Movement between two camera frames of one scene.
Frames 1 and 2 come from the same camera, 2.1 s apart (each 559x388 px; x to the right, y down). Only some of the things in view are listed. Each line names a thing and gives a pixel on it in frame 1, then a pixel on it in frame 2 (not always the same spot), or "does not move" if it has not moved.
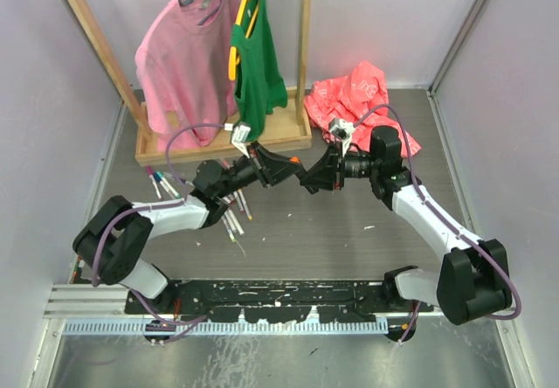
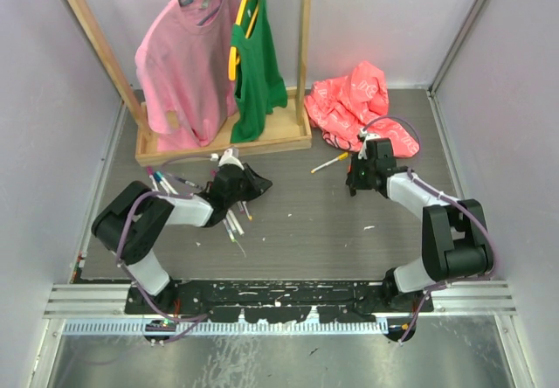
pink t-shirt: [187, 61] does not move
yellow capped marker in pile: [243, 199] does not move
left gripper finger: [271, 162] -> [252, 184]
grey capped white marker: [238, 225] does not move
